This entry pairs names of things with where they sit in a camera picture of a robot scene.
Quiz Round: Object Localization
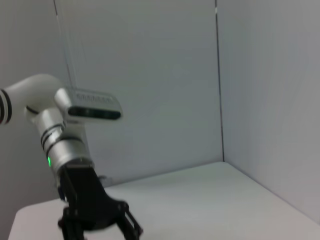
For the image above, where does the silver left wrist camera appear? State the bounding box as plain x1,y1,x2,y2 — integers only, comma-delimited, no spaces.
54,86,124,121

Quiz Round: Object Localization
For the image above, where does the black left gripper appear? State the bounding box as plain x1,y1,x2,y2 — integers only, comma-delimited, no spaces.
56,164,145,240

